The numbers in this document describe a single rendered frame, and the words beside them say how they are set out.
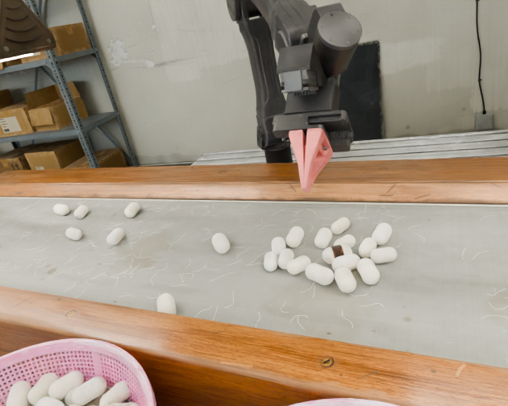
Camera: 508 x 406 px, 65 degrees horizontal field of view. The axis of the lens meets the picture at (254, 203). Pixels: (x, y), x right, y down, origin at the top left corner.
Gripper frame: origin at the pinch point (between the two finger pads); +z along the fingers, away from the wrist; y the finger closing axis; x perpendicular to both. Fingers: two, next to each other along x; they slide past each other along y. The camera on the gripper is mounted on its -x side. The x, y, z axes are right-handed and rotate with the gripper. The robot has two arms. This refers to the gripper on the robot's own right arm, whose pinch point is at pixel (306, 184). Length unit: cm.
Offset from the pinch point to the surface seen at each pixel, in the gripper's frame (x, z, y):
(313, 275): -2.2, 12.5, 3.1
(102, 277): -3.2, 15.7, -27.1
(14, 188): 12, -5, -78
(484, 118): 168, -115, 38
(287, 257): -0.7, 10.2, -0.9
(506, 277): 1.7, 10.1, 22.7
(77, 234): 1.1, 8.6, -39.8
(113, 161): 143, -84, -194
